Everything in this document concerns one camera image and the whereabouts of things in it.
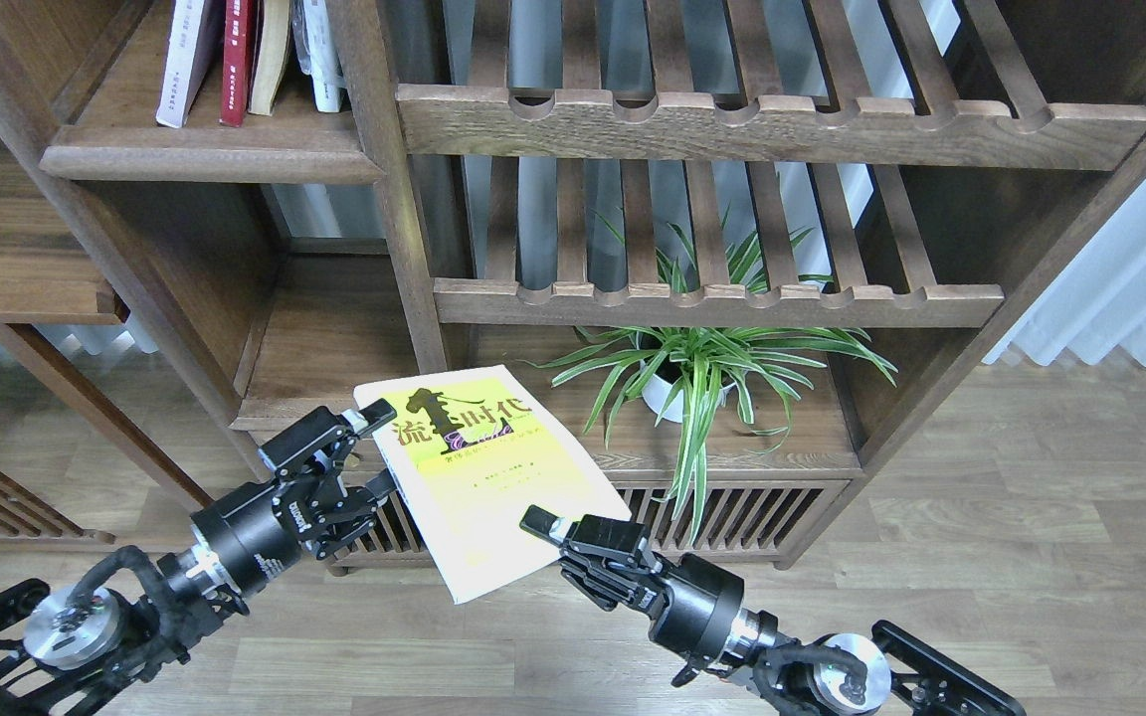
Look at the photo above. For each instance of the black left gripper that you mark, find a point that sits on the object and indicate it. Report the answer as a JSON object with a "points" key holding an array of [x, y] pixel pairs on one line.
{"points": [[251, 535]]}

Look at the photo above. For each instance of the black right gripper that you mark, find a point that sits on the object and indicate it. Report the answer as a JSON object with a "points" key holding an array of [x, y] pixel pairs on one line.
{"points": [[695, 607]]}

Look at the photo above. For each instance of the yellow green cover book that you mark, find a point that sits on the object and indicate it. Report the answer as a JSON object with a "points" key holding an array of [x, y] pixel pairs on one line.
{"points": [[471, 450]]}

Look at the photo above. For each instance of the red cover book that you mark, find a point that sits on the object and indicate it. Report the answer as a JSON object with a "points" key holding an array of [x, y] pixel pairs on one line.
{"points": [[239, 40]]}

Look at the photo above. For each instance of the white purple cover book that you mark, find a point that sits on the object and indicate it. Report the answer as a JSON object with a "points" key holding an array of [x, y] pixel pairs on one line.
{"points": [[196, 27]]}

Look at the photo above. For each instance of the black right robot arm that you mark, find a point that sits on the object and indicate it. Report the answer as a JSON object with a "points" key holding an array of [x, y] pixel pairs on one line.
{"points": [[849, 674]]}

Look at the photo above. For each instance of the white plant pot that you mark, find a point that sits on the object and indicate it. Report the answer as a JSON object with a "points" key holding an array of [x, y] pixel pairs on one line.
{"points": [[659, 386]]}

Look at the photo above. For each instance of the green spider plant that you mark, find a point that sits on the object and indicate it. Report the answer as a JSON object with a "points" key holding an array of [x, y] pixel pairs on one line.
{"points": [[700, 363]]}

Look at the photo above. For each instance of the dark wooden bookshelf unit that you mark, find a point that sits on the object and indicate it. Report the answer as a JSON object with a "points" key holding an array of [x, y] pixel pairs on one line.
{"points": [[713, 163]]}

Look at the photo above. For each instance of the upright white book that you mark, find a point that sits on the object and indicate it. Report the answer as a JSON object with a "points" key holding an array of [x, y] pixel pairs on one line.
{"points": [[319, 58]]}

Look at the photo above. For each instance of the upright cream paged book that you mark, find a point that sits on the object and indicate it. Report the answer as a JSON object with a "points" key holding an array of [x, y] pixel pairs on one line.
{"points": [[270, 55]]}

